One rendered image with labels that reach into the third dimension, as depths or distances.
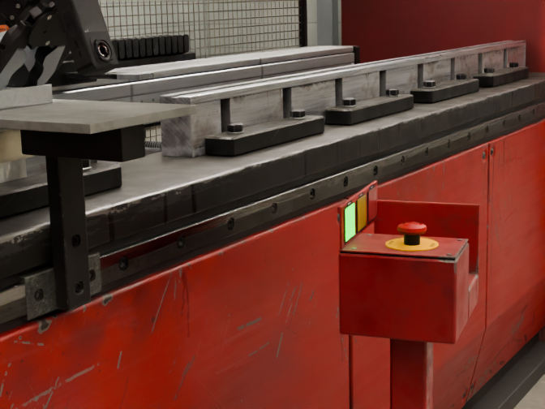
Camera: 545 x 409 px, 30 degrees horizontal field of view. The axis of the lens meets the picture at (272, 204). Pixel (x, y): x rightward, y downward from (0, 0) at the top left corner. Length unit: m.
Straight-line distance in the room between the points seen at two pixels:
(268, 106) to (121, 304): 0.61
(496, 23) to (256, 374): 1.82
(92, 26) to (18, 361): 0.37
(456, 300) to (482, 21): 1.90
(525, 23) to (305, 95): 1.36
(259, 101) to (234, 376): 0.49
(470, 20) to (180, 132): 1.74
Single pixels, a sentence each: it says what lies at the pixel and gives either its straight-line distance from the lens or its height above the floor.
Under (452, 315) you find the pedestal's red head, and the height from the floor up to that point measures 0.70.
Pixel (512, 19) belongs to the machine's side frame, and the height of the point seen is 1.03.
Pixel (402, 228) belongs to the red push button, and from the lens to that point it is 1.38.
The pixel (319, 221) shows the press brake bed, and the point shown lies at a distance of 1.69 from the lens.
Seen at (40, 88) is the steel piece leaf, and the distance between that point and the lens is 1.22.
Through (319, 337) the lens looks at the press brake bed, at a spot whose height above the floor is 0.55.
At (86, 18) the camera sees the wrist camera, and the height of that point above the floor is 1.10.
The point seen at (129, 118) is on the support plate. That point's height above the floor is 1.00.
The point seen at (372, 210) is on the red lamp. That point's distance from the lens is 1.52.
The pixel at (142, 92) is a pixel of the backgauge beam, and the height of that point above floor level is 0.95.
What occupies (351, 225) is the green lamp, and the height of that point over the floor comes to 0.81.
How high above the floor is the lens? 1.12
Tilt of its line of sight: 12 degrees down
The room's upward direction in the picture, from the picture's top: 1 degrees counter-clockwise
